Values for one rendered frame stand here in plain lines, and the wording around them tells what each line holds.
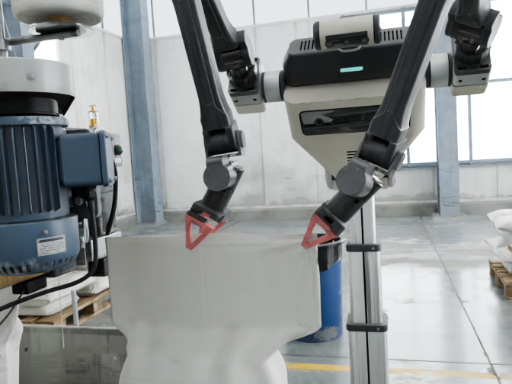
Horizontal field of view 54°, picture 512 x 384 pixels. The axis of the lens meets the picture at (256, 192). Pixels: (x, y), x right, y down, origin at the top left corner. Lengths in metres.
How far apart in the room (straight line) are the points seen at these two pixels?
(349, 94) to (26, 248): 0.90
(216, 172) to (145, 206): 8.95
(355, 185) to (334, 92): 0.52
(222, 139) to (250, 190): 8.33
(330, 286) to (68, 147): 2.64
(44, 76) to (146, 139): 9.02
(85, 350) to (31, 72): 1.09
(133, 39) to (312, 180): 4.30
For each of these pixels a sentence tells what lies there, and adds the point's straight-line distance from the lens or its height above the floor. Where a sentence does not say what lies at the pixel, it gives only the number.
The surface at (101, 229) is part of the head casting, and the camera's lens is 1.34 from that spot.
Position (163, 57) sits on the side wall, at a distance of 10.10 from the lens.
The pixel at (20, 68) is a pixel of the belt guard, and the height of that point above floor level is 1.40.
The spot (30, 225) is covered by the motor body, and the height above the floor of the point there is 1.16.
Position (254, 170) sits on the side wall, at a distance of 9.35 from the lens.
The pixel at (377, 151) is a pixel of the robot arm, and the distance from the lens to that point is 1.00.
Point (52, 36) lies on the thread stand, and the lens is 1.07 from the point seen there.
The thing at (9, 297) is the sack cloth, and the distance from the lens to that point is 1.42.
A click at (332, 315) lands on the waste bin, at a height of 0.17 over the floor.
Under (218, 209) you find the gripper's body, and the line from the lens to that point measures 1.09.
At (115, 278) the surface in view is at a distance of 1.23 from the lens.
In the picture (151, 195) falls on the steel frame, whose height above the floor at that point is 0.57.
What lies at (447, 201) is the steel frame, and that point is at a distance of 8.68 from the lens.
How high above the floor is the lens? 1.25
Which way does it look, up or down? 4 degrees down
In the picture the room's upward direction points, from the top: 4 degrees counter-clockwise
